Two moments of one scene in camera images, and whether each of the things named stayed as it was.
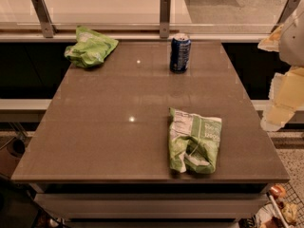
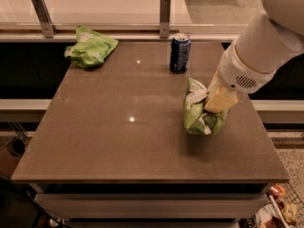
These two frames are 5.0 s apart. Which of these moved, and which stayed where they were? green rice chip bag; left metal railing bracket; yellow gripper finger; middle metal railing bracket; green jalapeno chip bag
Moved: yellow gripper finger; green jalapeno chip bag
Stayed: middle metal railing bracket; left metal railing bracket; green rice chip bag
